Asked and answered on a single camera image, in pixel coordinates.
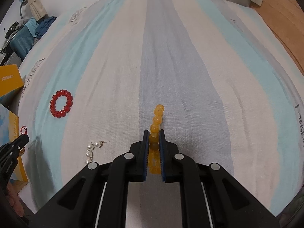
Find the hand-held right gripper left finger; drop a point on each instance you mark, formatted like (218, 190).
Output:
(146, 154)

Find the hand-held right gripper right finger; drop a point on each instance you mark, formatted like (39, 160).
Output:
(162, 154)

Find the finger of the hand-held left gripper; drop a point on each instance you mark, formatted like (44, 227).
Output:
(9, 155)
(22, 140)

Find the blue and yellow cardboard box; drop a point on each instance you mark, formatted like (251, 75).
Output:
(10, 80)

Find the person's left hand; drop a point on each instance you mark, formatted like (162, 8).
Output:
(14, 199)

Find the white pearl earring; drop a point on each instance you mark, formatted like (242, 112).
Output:
(89, 154)

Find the silver suitcase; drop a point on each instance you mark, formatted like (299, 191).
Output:
(10, 59)

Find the striped bed sheet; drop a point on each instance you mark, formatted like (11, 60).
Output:
(190, 76)

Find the blue suitcase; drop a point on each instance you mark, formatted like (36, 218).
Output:
(22, 40)

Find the dark bag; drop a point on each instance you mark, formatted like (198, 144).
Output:
(11, 29)

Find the dark blue clothing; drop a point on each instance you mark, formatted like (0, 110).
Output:
(46, 26)

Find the cream window curtain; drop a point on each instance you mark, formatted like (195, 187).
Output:
(38, 7)

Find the blue desk lamp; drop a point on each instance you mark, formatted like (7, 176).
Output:
(23, 2)

